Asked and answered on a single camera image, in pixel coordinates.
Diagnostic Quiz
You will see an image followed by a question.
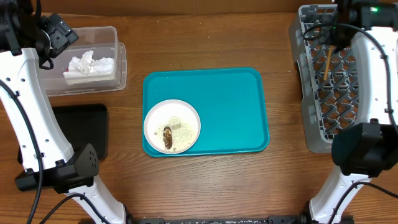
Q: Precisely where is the large white napkin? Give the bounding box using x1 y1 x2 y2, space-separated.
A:
63 57 114 77

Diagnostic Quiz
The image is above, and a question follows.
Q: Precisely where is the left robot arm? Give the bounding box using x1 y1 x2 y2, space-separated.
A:
1 1 134 223

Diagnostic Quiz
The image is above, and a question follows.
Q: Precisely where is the large white plate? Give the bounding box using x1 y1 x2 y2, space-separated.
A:
142 100 201 157

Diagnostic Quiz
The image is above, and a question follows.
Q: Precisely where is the small white napkin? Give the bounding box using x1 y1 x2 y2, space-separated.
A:
68 50 94 74

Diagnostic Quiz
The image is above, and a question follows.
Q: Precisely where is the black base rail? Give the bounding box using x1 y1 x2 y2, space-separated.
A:
136 215 300 224

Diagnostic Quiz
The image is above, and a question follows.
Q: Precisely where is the black plastic tray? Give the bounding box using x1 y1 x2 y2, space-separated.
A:
17 103 109 166

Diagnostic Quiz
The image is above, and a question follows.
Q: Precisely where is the wooden chopstick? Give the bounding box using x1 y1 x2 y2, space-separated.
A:
323 45 333 81

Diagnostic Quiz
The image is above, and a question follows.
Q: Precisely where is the brown food scrap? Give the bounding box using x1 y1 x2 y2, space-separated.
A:
163 126 173 149

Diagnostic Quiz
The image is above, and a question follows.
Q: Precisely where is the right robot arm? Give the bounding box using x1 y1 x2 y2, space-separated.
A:
297 1 397 223

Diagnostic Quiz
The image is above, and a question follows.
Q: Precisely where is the grey dishwasher rack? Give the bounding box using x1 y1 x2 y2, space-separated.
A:
289 4 358 153

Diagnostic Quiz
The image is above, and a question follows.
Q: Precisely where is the teal serving tray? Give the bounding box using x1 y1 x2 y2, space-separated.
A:
142 68 270 156

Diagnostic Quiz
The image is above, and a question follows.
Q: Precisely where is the clear plastic container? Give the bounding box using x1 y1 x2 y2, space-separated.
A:
40 26 120 88

